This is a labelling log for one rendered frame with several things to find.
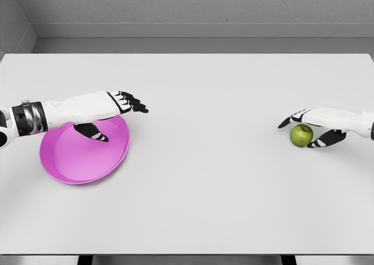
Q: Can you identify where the green apple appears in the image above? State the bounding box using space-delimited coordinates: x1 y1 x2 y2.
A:
290 123 314 147

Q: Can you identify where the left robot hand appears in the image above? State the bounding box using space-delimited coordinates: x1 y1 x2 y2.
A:
69 91 150 143

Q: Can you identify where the pink plate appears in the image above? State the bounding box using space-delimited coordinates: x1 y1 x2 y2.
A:
39 115 130 185

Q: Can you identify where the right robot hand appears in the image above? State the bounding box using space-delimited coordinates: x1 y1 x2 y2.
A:
278 106 352 149

